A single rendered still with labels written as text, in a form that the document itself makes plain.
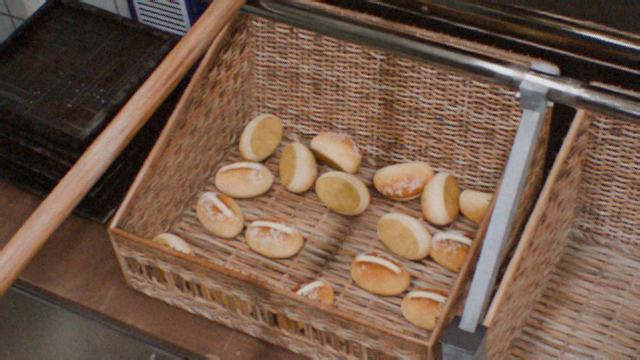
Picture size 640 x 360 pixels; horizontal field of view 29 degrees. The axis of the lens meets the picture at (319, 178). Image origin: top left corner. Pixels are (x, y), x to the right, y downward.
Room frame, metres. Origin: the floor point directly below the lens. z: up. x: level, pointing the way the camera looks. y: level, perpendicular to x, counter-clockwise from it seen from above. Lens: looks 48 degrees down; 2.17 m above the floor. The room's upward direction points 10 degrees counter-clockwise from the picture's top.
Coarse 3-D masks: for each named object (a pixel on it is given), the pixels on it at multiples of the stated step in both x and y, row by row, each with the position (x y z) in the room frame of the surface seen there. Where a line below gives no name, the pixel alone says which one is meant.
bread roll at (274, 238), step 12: (252, 228) 1.32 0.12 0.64; (264, 228) 1.31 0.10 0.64; (276, 228) 1.30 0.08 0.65; (288, 228) 1.30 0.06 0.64; (252, 240) 1.30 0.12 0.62; (264, 240) 1.29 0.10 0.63; (276, 240) 1.29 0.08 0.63; (288, 240) 1.28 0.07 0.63; (300, 240) 1.29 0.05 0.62; (264, 252) 1.28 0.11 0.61; (276, 252) 1.28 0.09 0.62; (288, 252) 1.27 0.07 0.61
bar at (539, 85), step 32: (256, 0) 1.22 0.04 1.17; (320, 32) 1.16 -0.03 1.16; (352, 32) 1.14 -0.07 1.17; (384, 32) 1.12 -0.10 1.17; (448, 64) 1.06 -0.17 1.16; (480, 64) 1.04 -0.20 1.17; (512, 64) 1.03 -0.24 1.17; (544, 64) 1.03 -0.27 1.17; (544, 96) 0.98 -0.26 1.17; (576, 96) 0.97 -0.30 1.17; (608, 96) 0.96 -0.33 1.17; (512, 160) 0.96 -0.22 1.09; (512, 192) 0.93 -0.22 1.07; (480, 256) 0.89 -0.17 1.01; (480, 288) 0.87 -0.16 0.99; (480, 320) 0.85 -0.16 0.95; (448, 352) 0.82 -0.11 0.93; (480, 352) 0.82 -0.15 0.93
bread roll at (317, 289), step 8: (312, 280) 1.19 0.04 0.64; (320, 280) 1.19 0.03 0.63; (296, 288) 1.18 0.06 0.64; (304, 288) 1.17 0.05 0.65; (312, 288) 1.17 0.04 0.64; (320, 288) 1.17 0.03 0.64; (328, 288) 1.18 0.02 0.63; (304, 296) 1.16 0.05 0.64; (312, 296) 1.16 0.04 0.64; (320, 296) 1.16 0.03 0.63; (328, 296) 1.17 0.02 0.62; (288, 320) 1.14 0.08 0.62
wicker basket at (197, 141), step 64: (320, 64) 1.55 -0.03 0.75; (384, 64) 1.50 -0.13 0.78; (192, 128) 1.47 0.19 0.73; (320, 128) 1.53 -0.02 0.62; (384, 128) 1.46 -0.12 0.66; (448, 128) 1.41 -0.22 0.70; (512, 128) 1.35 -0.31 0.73; (128, 192) 1.34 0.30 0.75; (192, 192) 1.44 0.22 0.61; (128, 256) 1.27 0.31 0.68; (192, 256) 1.20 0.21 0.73; (256, 256) 1.30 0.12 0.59; (320, 256) 1.28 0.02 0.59; (256, 320) 1.14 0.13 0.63; (320, 320) 1.07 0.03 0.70; (384, 320) 1.13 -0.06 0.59; (448, 320) 1.01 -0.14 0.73
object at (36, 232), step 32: (224, 0) 1.19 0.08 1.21; (192, 32) 1.14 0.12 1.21; (160, 64) 1.10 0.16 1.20; (192, 64) 1.11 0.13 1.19; (160, 96) 1.06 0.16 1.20; (128, 128) 1.01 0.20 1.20; (96, 160) 0.96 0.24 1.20; (64, 192) 0.92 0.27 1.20; (32, 224) 0.88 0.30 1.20; (0, 256) 0.85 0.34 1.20; (32, 256) 0.86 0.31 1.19; (0, 288) 0.82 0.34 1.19
